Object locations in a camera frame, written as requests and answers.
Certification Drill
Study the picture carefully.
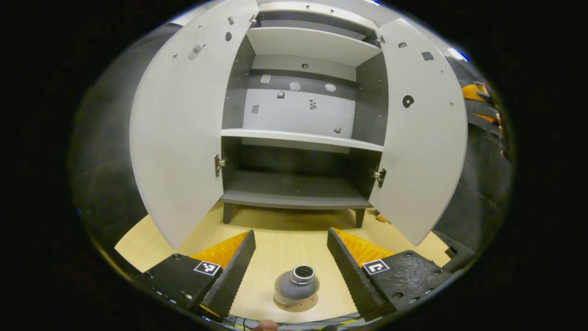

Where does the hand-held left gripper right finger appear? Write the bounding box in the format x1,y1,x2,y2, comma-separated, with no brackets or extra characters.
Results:
326,227,454,322

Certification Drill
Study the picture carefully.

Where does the light grey cabinet door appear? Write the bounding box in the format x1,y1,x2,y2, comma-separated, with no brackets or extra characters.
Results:
367,17,469,247
129,0,260,251

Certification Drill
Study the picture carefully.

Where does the round cork coaster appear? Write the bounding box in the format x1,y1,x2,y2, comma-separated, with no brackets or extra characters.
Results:
273,292,319,314

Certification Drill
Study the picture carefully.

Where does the white cabinet shelf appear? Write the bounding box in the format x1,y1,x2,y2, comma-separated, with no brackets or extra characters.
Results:
245,26,383,68
221,128,384,155

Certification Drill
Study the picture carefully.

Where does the silver bottle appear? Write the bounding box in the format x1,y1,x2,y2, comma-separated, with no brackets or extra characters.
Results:
274,264,321,302

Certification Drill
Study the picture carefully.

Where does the black backdrop cloth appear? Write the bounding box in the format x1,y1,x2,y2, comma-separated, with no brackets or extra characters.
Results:
68,21,515,273

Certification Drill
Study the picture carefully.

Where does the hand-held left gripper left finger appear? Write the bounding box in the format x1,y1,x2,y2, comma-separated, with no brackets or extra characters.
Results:
135,229,257,322

